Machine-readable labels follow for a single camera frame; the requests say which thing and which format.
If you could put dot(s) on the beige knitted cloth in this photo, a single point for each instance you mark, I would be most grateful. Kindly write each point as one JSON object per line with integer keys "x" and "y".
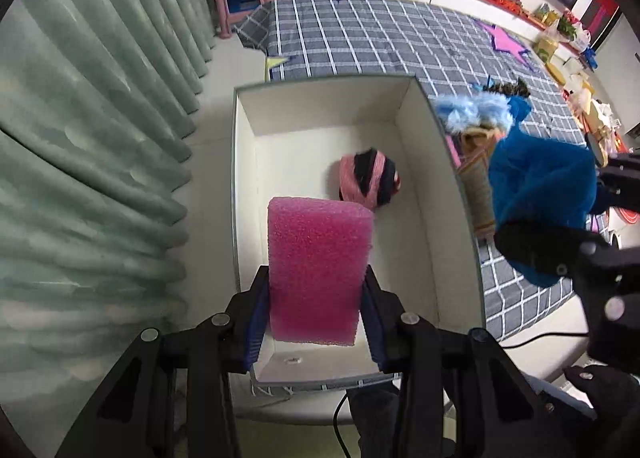
{"x": 478, "y": 145}

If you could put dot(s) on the light blue fluffy cloth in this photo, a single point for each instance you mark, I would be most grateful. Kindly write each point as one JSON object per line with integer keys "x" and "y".
{"x": 459, "y": 113}

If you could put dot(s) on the grey checked star rug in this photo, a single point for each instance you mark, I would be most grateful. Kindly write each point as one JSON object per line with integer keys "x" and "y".
{"x": 425, "y": 88}

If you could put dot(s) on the white cardboard storage box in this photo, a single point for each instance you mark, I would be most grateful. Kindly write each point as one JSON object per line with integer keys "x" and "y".
{"x": 288, "y": 367}

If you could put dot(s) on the green pleated curtain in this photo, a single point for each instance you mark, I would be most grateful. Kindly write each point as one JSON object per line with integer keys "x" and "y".
{"x": 97, "y": 102}

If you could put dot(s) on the leopard print scrunchie cloth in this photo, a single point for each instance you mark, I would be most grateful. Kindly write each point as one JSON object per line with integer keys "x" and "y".
{"x": 509, "y": 89}

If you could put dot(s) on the blue plush toy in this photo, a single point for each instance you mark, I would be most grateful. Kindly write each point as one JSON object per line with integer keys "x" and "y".
{"x": 538, "y": 184}

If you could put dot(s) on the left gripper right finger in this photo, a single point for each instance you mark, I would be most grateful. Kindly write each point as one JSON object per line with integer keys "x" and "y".
{"x": 377, "y": 311}

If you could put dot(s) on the pink black striped ball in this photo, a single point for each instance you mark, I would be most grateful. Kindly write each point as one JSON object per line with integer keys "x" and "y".
{"x": 368, "y": 178}

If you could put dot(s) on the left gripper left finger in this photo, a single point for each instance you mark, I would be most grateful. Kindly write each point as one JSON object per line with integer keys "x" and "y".
{"x": 258, "y": 315}

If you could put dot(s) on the pink foam sponge block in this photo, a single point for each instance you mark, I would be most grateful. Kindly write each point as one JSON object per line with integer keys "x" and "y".
{"x": 318, "y": 252}

